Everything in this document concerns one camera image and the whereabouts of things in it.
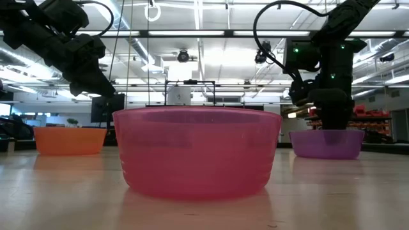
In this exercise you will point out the black metal rig frame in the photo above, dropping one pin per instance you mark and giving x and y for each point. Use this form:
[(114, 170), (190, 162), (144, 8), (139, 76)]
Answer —
[(190, 82)]

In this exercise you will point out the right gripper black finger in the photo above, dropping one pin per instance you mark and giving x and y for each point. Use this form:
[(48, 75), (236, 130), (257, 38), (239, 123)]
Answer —
[(335, 116)]

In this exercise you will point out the shelf with red bins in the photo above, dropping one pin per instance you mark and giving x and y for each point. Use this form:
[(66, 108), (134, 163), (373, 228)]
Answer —
[(372, 119)]

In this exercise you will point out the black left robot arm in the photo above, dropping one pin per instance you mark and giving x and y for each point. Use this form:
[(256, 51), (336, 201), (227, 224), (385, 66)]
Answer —
[(22, 28)]

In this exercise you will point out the black computer monitor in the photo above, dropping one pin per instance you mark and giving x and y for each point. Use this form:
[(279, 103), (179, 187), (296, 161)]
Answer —
[(105, 108)]

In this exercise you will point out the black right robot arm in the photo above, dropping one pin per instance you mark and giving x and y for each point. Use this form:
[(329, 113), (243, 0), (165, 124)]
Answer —
[(335, 57)]

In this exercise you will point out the purple plastic bowl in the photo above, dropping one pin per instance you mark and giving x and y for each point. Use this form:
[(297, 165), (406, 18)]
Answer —
[(306, 145)]

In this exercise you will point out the black table frame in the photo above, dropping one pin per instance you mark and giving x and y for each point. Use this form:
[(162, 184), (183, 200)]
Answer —
[(383, 147)]

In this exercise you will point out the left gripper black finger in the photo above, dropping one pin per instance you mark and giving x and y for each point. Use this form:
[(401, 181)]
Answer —
[(96, 86)]

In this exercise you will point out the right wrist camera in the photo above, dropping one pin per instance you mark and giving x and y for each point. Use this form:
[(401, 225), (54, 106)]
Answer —
[(300, 92)]

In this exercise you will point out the white box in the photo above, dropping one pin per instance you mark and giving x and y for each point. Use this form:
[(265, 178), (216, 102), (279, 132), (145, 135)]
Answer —
[(179, 96)]

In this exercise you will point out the black ceiling camera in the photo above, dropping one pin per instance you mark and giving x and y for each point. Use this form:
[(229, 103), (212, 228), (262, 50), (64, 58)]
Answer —
[(260, 57), (183, 56)]

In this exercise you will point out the small green plant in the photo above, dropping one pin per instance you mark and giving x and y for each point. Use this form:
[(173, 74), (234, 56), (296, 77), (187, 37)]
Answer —
[(72, 121)]

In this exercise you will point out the orange plastic bowl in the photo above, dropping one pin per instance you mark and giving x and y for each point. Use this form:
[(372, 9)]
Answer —
[(68, 140)]

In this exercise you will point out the pink plastic bowl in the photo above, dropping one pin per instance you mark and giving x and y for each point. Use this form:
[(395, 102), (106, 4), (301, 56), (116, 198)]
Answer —
[(196, 153)]

